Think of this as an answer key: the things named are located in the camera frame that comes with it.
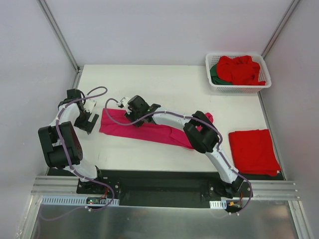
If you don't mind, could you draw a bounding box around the folded red t shirt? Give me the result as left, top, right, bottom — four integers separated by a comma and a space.
228, 129, 281, 177

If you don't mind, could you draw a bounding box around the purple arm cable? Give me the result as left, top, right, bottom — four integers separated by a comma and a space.
39, 86, 116, 221
104, 98, 254, 213

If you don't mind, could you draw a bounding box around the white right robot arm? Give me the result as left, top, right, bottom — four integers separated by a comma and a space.
119, 95, 244, 199

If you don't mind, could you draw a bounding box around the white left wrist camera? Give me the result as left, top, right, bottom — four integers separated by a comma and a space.
84, 99, 97, 113

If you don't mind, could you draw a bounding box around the green t shirt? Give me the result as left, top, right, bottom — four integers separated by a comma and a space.
210, 64, 232, 85

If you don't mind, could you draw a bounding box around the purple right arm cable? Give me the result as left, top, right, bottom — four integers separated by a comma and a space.
104, 98, 254, 213

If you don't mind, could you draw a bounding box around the aluminium frame rail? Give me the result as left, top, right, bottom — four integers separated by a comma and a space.
31, 171, 301, 209

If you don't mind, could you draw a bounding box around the red crumpled t shirt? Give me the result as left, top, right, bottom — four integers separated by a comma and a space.
217, 55, 266, 86

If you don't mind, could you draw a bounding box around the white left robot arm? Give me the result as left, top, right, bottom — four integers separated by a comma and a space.
38, 89, 106, 194

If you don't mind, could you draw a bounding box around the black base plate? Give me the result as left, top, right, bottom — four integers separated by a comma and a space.
47, 168, 286, 209

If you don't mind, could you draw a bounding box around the pink t shirt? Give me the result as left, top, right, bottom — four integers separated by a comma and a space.
99, 108, 215, 150

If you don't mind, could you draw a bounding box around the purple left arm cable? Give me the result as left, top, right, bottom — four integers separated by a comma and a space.
39, 86, 116, 221

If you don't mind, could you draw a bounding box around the white plastic laundry basket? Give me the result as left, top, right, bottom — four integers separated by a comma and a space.
205, 52, 272, 94

